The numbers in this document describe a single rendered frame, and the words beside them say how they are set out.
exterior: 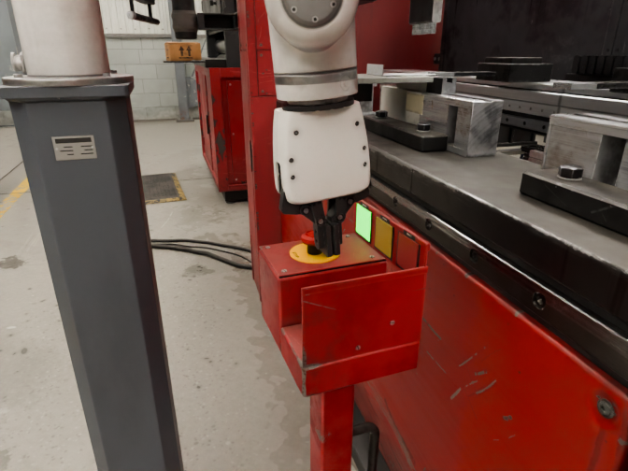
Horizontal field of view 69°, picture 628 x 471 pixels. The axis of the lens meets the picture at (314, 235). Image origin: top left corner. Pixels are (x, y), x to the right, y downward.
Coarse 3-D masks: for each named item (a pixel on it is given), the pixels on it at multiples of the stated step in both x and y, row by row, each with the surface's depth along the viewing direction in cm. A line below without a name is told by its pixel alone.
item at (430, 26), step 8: (416, 0) 94; (424, 0) 91; (432, 0) 88; (440, 0) 88; (416, 8) 95; (424, 8) 91; (432, 8) 89; (440, 8) 89; (416, 16) 95; (424, 16) 92; (432, 16) 89; (440, 16) 89; (416, 24) 97; (424, 24) 94; (432, 24) 91; (416, 32) 97; (424, 32) 94; (432, 32) 91
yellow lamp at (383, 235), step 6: (378, 222) 63; (384, 222) 62; (378, 228) 63; (384, 228) 62; (390, 228) 60; (378, 234) 64; (384, 234) 62; (390, 234) 60; (378, 240) 64; (384, 240) 62; (390, 240) 61; (378, 246) 64; (384, 246) 62; (390, 246) 61; (384, 252) 63; (390, 252) 61
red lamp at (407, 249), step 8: (400, 240) 58; (408, 240) 56; (400, 248) 58; (408, 248) 56; (416, 248) 55; (400, 256) 59; (408, 256) 57; (416, 256) 55; (400, 264) 59; (408, 264) 57; (416, 264) 55
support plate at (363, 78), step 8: (360, 80) 86; (368, 80) 86; (376, 80) 87; (384, 80) 87; (392, 80) 87; (400, 80) 88; (408, 80) 88; (416, 80) 89; (424, 80) 89; (432, 80) 90
